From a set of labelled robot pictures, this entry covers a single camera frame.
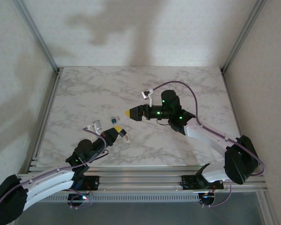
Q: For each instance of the small blue padlock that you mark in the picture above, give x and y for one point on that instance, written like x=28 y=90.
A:
x=113 y=121

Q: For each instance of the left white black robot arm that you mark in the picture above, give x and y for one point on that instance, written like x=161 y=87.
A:
x=49 y=187

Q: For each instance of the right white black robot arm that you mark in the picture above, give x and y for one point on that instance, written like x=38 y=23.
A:
x=201 y=136

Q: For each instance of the black controller board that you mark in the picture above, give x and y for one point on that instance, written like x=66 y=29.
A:
x=207 y=199
x=76 y=199

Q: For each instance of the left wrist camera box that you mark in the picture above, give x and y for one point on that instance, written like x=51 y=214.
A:
x=97 y=124

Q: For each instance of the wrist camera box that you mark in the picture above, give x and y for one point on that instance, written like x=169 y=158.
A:
x=145 y=94
x=97 y=124

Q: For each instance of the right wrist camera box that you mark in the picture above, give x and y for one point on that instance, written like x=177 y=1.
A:
x=145 y=94

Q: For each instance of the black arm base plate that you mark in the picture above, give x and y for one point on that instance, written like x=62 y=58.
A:
x=188 y=185
x=93 y=181

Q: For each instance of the aluminium mounting rail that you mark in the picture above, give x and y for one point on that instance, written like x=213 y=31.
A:
x=140 y=180

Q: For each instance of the aluminium side rail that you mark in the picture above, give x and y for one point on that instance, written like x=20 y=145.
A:
x=45 y=117

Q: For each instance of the aluminium frame post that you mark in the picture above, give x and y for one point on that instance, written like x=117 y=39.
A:
x=39 y=37
x=241 y=37

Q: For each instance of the aluminium frame leg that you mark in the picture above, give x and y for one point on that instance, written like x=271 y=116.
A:
x=267 y=211

